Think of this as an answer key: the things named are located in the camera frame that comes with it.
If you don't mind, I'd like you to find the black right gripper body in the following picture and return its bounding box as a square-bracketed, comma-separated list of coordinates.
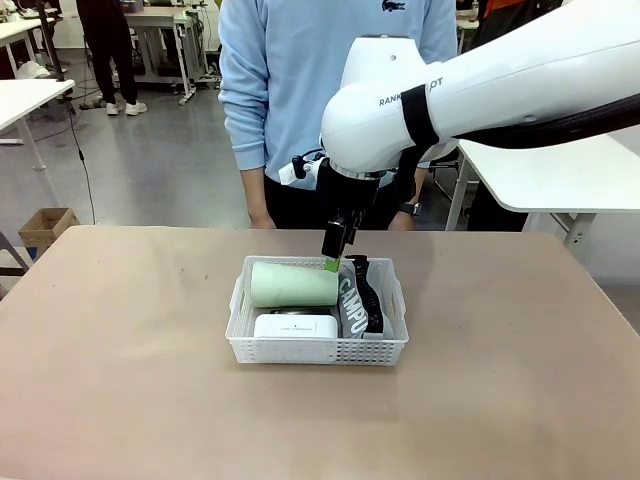
[314, 159, 380, 215]

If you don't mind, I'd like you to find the pale green cup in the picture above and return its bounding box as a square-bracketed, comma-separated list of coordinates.
[249, 260, 342, 309]

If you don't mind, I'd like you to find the grey CAMPUS pencil case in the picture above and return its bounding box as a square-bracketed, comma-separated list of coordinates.
[336, 255, 387, 342]

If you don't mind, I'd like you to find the white power strip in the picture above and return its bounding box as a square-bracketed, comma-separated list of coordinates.
[253, 312, 339, 341]

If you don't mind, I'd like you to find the person's left forearm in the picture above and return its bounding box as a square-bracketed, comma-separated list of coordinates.
[399, 164, 427, 204]

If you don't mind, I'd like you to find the person's right forearm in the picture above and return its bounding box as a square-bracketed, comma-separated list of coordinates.
[240, 166, 269, 207]

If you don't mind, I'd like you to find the white perforated plastic basket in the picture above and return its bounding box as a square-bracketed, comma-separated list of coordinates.
[224, 255, 410, 367]

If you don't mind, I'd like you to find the person's left hand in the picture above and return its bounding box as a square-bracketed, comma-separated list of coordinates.
[386, 211, 416, 232]

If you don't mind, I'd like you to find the person's right hand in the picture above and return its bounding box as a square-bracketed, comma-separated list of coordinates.
[247, 202, 277, 231]

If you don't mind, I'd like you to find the person in light blue sweater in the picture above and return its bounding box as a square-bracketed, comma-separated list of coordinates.
[217, 0, 459, 232]

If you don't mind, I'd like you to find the large white side table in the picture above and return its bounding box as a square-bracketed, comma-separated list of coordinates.
[441, 138, 640, 232]

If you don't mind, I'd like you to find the bystander in orange trousers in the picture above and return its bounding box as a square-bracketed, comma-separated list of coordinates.
[474, 0, 546, 46]

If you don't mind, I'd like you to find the grey background workbench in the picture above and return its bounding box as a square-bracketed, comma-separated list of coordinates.
[123, 3, 207, 106]

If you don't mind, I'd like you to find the bystander in black clothes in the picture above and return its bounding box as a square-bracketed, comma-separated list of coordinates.
[79, 0, 149, 117]

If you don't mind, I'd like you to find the open cardboard box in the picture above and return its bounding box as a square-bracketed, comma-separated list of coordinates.
[18, 206, 81, 250]

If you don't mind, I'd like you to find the black vertical pole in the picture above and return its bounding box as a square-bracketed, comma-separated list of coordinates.
[35, 0, 69, 84]

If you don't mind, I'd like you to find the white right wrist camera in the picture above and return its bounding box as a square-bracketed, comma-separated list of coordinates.
[277, 153, 327, 190]

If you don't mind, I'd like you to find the black strap on right arm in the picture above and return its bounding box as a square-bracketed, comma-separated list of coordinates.
[400, 84, 442, 147]

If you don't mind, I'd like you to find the black right arm cable sleeve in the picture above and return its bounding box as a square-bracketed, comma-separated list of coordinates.
[393, 89, 640, 202]

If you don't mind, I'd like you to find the black floor cable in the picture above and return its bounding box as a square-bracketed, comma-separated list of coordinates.
[63, 79, 97, 226]

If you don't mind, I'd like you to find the dark metal stand frame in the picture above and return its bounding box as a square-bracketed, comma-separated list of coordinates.
[0, 229, 32, 301]

